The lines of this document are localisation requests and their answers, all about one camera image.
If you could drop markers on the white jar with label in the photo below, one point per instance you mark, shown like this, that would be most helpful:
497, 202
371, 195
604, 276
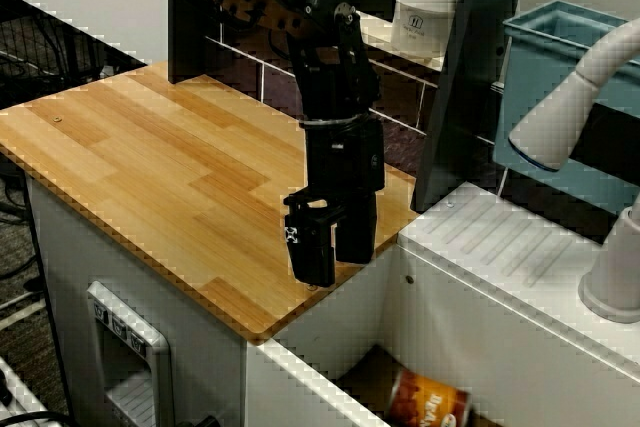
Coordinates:
425, 12

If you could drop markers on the white power strip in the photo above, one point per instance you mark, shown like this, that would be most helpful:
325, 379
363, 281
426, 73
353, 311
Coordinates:
20, 397

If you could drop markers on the teal plastic bin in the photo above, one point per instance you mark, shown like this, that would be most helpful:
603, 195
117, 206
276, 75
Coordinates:
540, 62

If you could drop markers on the grey toy faucet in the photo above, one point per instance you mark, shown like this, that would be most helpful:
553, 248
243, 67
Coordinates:
555, 122

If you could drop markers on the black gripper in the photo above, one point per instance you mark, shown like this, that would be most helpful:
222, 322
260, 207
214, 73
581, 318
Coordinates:
345, 162

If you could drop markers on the grey toy dishwasher panel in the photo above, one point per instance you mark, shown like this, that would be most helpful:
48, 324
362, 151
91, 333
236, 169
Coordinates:
160, 357

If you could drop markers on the dark shelf frame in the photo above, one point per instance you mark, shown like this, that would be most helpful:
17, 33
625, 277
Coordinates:
475, 47

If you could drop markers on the white sink unit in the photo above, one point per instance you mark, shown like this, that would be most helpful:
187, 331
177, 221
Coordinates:
475, 297

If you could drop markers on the orange food can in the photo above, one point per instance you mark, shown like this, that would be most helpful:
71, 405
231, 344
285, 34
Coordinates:
430, 399

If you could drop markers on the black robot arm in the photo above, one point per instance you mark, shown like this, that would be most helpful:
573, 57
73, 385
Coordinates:
330, 92

